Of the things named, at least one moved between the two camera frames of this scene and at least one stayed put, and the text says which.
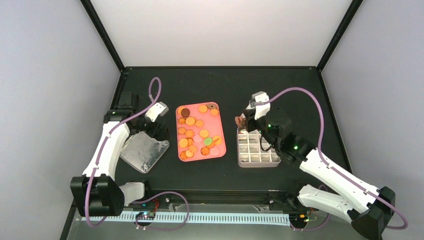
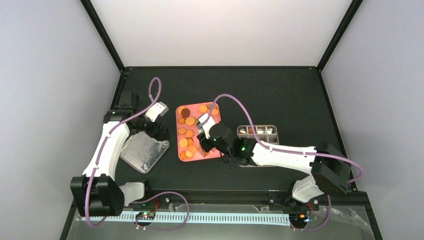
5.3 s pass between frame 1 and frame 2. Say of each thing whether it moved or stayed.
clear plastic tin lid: stayed
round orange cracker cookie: stayed
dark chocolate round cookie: stayed
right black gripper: moved
